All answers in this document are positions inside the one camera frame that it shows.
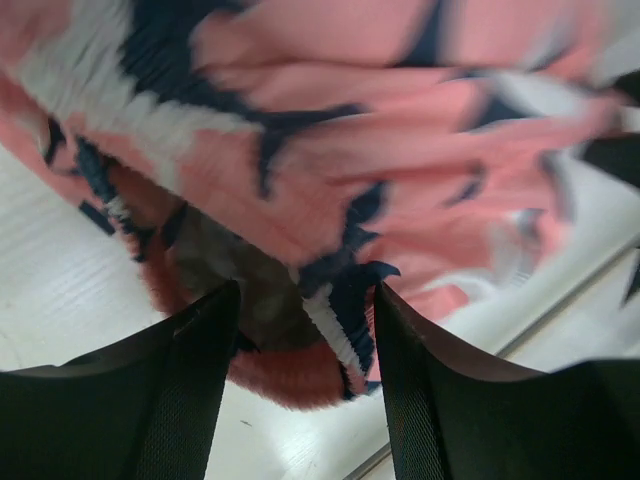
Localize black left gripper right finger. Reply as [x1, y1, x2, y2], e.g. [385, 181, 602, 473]
[374, 285, 639, 480]

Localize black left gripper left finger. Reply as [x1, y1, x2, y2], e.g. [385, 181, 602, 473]
[1, 281, 240, 479]

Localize pink shark print shorts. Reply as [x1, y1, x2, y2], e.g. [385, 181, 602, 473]
[1, 1, 631, 409]

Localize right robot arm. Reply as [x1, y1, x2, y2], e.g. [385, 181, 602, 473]
[582, 70, 639, 193]

